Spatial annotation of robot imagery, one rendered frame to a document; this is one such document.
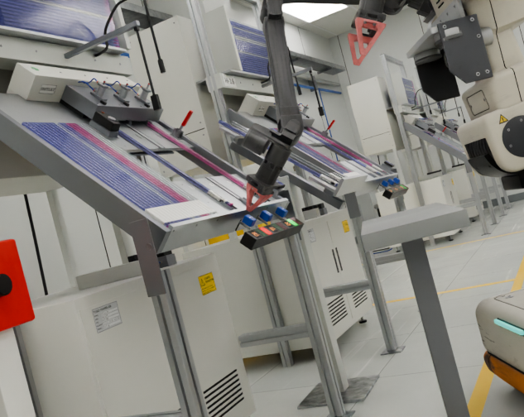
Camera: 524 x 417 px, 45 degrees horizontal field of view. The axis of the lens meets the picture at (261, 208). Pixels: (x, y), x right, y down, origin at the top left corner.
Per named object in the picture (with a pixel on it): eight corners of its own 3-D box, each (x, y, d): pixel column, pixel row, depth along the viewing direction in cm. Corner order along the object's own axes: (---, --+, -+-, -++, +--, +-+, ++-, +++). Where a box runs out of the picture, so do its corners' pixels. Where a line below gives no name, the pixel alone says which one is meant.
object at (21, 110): (189, 159, 218) (194, 146, 216) (46, 169, 158) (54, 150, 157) (119, 113, 228) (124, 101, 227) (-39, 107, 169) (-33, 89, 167)
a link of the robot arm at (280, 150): (292, 150, 166) (295, 146, 171) (268, 136, 166) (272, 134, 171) (280, 172, 168) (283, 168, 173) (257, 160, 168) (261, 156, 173)
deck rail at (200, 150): (281, 218, 207) (290, 201, 205) (278, 218, 205) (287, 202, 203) (122, 114, 230) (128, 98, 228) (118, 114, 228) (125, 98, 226)
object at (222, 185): (279, 209, 205) (283, 201, 204) (161, 241, 146) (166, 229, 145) (233, 179, 211) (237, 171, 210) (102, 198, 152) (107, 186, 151)
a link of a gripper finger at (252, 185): (234, 204, 174) (250, 175, 171) (247, 203, 180) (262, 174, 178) (253, 218, 172) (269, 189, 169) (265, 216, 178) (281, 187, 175)
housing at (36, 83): (126, 122, 227) (141, 86, 223) (20, 119, 183) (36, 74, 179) (109, 111, 230) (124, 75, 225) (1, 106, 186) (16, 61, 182)
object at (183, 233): (279, 218, 205) (289, 199, 203) (161, 253, 146) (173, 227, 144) (276, 217, 206) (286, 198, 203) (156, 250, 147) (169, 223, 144)
